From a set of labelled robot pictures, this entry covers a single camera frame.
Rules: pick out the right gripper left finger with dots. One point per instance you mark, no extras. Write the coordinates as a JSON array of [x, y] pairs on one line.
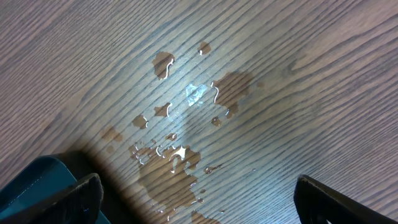
[[78, 203]]

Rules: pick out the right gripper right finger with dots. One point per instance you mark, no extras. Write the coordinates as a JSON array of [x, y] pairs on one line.
[[317, 203]]

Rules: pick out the black rectangular water tray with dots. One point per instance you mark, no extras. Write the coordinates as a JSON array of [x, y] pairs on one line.
[[42, 178]]

